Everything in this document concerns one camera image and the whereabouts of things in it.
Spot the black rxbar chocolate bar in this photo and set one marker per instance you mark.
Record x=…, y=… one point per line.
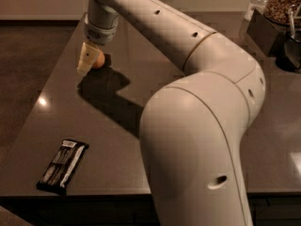
x=62, y=167

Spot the clear plastic water bottle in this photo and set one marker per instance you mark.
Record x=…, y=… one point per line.
x=253, y=5

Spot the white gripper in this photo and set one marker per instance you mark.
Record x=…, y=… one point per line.
x=100, y=35

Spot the glass jar of nuts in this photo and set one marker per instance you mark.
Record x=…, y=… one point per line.
x=277, y=11

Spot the orange fruit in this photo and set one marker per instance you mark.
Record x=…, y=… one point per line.
x=99, y=61

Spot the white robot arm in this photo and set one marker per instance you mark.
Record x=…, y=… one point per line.
x=191, y=129

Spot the black box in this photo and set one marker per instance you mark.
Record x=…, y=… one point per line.
x=268, y=36

